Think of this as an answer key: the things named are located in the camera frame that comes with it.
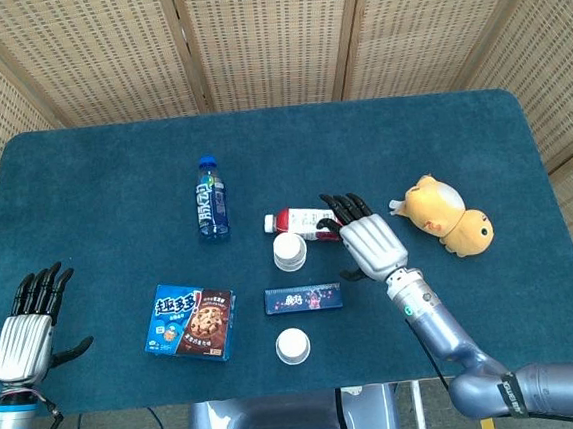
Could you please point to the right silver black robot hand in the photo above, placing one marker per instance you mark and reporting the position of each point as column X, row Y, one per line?
column 374, row 247

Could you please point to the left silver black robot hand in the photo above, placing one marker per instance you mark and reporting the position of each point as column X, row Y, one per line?
column 22, row 343

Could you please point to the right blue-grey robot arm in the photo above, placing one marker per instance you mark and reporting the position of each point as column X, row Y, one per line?
column 437, row 327

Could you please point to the yellow plush toy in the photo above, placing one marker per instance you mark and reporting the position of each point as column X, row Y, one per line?
column 447, row 210

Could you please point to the red drink bottle white label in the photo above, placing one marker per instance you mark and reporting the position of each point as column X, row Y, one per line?
column 292, row 221

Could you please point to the dark blue long box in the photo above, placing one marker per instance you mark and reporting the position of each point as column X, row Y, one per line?
column 299, row 300

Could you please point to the blue chocolate cookie box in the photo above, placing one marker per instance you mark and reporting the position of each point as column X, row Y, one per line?
column 185, row 323

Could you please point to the teal felt table mat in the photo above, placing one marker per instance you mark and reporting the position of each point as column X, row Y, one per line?
column 89, row 191

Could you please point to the white table leg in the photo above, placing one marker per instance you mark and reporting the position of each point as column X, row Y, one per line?
column 418, row 409

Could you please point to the blue sports drink bottle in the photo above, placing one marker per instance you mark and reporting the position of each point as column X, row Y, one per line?
column 211, row 206

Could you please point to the blue-grey robot torso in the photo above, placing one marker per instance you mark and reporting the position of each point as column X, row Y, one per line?
column 265, row 427

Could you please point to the yellow floor tape strip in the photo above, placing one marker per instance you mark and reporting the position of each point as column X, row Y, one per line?
column 487, row 428

